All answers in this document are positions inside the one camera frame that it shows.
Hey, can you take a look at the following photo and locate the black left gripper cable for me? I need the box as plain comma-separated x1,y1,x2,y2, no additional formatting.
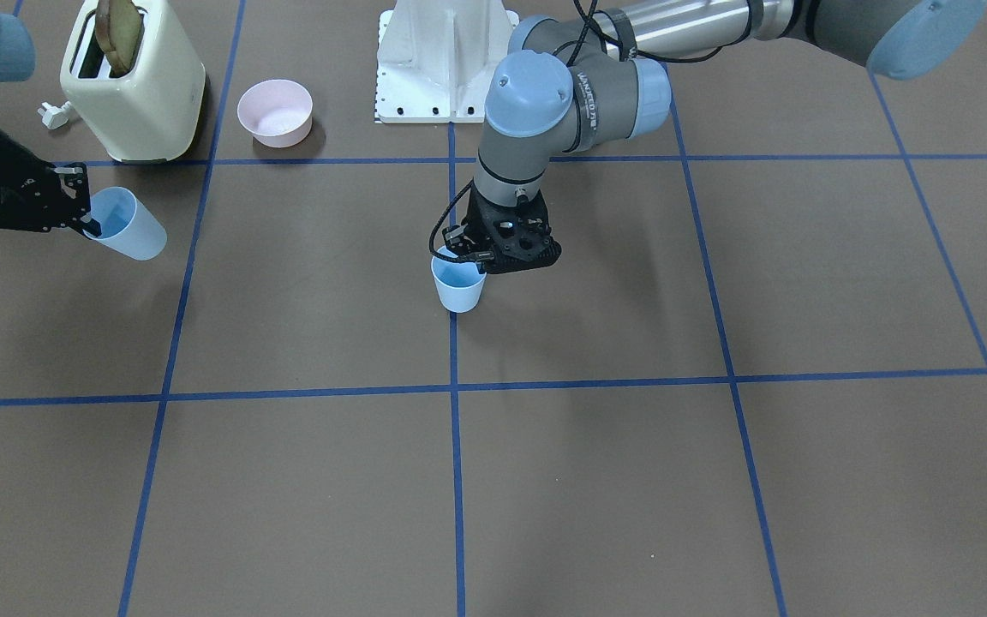
428,178,494,262

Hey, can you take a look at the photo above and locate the pink bowl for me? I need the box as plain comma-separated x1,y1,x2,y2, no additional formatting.
236,79,314,148

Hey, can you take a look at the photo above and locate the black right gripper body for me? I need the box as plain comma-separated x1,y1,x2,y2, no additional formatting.
0,129,90,234

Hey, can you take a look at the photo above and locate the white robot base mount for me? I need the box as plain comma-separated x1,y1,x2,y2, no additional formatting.
374,1,520,124

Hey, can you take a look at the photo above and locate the white toaster plug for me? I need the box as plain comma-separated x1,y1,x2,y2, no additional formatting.
38,101,78,130

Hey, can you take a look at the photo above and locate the cream toaster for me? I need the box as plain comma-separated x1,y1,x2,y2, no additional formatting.
59,1,206,163

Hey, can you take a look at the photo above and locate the light blue cup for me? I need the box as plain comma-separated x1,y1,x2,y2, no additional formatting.
85,187,167,261
430,257,487,314

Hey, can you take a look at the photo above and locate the toast slice in toaster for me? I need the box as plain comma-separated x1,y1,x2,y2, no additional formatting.
94,0,144,78

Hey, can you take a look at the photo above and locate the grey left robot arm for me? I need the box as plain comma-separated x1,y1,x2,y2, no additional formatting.
428,1,986,274

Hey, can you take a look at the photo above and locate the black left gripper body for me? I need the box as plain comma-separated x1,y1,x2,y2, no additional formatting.
443,184,563,274

